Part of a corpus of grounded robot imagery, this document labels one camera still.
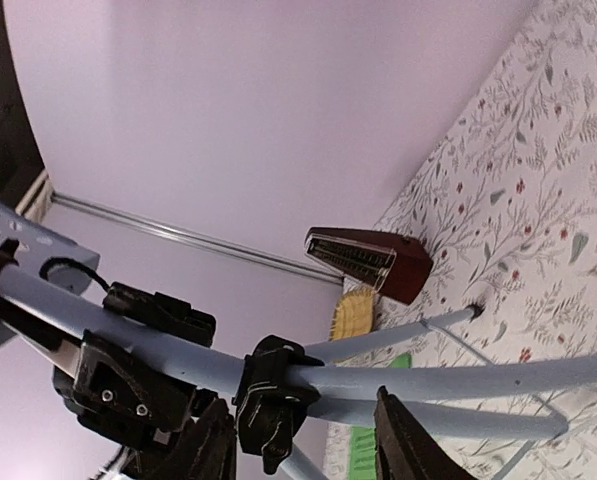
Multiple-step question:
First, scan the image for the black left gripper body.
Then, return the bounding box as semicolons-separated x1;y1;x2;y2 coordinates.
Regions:
52;331;218;450

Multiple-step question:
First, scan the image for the green sheet music stack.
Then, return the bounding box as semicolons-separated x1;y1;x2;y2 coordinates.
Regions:
330;352;412;480

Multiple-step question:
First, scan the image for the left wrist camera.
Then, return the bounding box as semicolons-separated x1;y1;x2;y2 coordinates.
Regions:
103;282;216;348

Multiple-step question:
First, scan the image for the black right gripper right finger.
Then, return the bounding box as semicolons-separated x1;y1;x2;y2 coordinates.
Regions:
374;387;475;480

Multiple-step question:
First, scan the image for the woven bamboo tray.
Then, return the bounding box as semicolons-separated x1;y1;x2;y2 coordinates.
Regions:
329;288;376;341

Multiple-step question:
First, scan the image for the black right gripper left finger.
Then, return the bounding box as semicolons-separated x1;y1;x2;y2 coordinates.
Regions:
162;399;237;480

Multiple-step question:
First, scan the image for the dark red metronome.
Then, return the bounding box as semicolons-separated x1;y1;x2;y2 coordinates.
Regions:
305;227;434;305

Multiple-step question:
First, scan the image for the white perforated music stand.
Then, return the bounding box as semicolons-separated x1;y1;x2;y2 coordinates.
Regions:
0;203;597;479

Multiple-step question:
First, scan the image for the aluminium corner post left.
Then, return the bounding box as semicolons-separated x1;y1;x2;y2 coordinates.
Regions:
52;192;343;286

